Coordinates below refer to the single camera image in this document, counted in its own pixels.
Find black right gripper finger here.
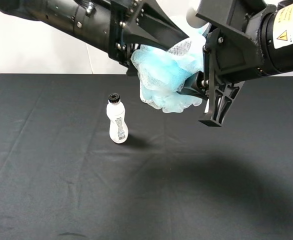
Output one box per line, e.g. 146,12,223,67
177,71,209,101
199,29,244,127

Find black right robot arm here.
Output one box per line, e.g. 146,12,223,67
181,0,293,127

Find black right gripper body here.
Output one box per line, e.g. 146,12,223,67
197,0,264,83

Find small white bottle black cap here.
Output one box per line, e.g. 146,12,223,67
106,93,129,144

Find blue white mesh bath loofah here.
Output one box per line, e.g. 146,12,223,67
130,14,210,114

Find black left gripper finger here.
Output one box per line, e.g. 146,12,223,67
129,0,188,50

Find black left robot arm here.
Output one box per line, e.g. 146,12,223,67
0,0,188,76

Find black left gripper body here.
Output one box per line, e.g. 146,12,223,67
107,0,143,77

